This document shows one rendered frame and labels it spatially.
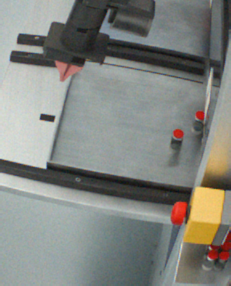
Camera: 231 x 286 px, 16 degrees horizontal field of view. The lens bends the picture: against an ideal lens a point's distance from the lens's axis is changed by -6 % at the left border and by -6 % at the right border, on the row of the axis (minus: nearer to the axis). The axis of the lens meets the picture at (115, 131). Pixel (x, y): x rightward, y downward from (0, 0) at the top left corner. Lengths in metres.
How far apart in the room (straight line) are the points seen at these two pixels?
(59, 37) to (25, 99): 0.32
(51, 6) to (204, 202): 0.70
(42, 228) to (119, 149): 0.98
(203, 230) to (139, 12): 0.37
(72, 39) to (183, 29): 0.55
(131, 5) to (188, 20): 0.61
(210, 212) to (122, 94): 0.43
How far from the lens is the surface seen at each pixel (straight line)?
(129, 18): 1.28
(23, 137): 1.58
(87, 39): 1.32
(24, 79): 1.68
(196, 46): 1.80
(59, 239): 2.49
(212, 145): 1.31
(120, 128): 1.60
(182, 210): 1.34
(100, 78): 1.69
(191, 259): 1.45
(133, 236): 2.52
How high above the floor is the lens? 2.09
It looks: 49 degrees down
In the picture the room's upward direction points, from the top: 9 degrees clockwise
